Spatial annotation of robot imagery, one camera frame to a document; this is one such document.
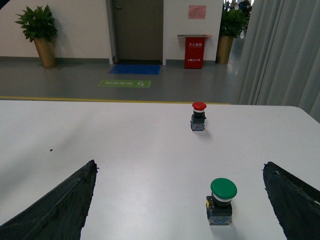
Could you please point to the left potted plant gold pot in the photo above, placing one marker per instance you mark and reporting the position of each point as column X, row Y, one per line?
column 39, row 28

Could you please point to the red push button switch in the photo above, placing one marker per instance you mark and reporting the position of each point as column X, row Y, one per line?
column 197, row 121

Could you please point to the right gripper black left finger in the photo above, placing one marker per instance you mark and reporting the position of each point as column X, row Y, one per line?
column 60, row 214

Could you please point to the grey curtain right side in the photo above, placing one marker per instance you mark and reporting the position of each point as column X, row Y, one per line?
column 280, row 61

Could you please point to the red fire extinguisher box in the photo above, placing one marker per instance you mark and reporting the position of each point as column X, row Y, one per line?
column 194, row 50

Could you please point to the grey door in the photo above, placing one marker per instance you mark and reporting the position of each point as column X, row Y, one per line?
column 139, row 30

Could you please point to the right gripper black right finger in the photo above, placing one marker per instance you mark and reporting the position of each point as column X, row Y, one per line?
column 295, row 203

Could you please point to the blue floor mat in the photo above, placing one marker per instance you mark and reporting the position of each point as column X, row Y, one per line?
column 135, row 69

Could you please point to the green floor sign sticker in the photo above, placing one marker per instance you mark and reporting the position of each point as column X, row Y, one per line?
column 125, row 83

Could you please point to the pink wall notice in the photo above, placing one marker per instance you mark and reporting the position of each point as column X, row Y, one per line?
column 197, row 12

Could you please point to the potted plant gold pot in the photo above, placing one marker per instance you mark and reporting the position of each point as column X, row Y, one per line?
column 39, row 28
column 233, row 22

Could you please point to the right potted plant gold pot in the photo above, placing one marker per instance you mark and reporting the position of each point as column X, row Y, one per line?
column 233, row 22

